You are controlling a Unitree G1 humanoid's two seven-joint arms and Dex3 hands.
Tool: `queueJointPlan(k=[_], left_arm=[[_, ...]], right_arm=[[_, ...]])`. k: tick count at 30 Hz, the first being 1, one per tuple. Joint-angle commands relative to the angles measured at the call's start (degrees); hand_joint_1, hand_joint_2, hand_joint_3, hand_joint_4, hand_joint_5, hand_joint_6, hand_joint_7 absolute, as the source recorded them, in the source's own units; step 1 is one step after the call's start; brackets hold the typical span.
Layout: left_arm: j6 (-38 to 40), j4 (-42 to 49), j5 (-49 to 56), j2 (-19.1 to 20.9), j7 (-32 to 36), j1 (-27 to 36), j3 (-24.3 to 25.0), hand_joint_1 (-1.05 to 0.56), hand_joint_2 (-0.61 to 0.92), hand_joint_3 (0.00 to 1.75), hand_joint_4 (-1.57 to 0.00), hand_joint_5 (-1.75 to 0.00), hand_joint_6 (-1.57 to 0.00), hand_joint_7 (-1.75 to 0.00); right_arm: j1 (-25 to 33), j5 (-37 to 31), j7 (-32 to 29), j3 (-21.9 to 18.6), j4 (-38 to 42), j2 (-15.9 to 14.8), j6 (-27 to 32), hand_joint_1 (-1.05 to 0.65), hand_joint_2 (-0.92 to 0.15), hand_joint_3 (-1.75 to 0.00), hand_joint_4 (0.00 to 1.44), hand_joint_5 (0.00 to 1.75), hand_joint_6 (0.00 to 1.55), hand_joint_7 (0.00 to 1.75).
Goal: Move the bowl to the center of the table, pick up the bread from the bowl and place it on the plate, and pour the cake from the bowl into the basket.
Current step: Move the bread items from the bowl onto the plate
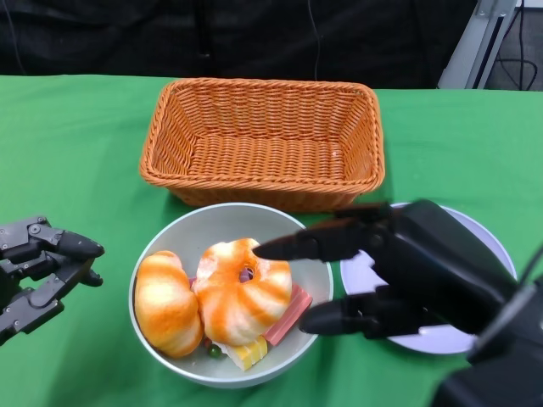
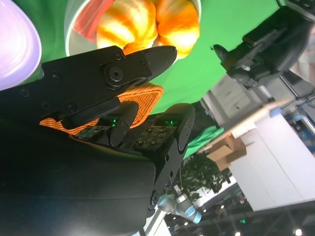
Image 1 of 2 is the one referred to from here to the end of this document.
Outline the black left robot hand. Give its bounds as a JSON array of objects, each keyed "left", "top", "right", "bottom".
[{"left": 0, "top": 215, "right": 106, "bottom": 347}]

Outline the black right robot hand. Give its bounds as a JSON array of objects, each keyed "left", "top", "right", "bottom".
[{"left": 253, "top": 198, "right": 521, "bottom": 340}]

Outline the oval orange-striped bread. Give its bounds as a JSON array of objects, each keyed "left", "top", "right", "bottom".
[{"left": 134, "top": 250, "right": 204, "bottom": 360}]

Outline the salmon pink cake slice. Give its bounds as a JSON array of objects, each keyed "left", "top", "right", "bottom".
[{"left": 262, "top": 284, "right": 314, "bottom": 347}]

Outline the grey-green bowl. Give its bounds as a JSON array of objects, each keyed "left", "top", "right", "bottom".
[{"left": 128, "top": 202, "right": 335, "bottom": 390}]

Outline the round orange-striped bread with hole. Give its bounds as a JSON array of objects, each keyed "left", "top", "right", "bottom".
[{"left": 191, "top": 237, "right": 294, "bottom": 344}]

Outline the yellow cake slice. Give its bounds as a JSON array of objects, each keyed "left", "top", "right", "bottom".
[{"left": 202, "top": 337, "right": 269, "bottom": 372}]

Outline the lilac round plate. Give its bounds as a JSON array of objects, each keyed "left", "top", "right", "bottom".
[{"left": 339, "top": 202, "right": 518, "bottom": 354}]

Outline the orange wicker basket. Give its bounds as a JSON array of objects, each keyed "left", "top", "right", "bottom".
[{"left": 138, "top": 77, "right": 386, "bottom": 213}]

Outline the green tablecloth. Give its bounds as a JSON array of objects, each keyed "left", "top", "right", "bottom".
[{"left": 0, "top": 74, "right": 543, "bottom": 407}]

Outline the black backdrop curtain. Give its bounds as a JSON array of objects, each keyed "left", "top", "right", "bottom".
[{"left": 0, "top": 0, "right": 480, "bottom": 91}]

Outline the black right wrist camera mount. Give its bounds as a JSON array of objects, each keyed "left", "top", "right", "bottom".
[{"left": 434, "top": 321, "right": 543, "bottom": 407}]

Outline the aluminium frame post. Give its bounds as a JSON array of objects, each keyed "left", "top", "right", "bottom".
[{"left": 436, "top": 0, "right": 525, "bottom": 90}]

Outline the black looped floor cable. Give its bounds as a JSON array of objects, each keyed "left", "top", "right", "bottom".
[{"left": 495, "top": 0, "right": 543, "bottom": 91}]

